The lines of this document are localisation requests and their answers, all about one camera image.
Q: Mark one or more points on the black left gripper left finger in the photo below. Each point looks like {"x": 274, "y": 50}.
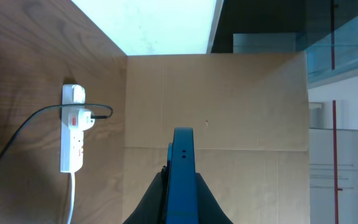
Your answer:
{"x": 152, "y": 204}

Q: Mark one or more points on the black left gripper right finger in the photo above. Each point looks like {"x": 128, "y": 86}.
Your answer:
{"x": 209, "y": 211}

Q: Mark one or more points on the blue Galaxy smartphone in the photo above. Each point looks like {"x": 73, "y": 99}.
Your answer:
{"x": 182, "y": 199}

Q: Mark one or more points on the white USB charger adapter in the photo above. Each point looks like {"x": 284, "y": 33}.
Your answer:
{"x": 80, "y": 119}

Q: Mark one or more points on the white power strip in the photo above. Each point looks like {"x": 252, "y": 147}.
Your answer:
{"x": 71, "y": 154}

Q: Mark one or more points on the brown cardboard side panel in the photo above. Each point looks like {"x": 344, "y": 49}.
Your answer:
{"x": 250, "y": 116}

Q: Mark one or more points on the red vertical pole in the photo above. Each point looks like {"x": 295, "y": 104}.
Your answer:
{"x": 333, "y": 66}

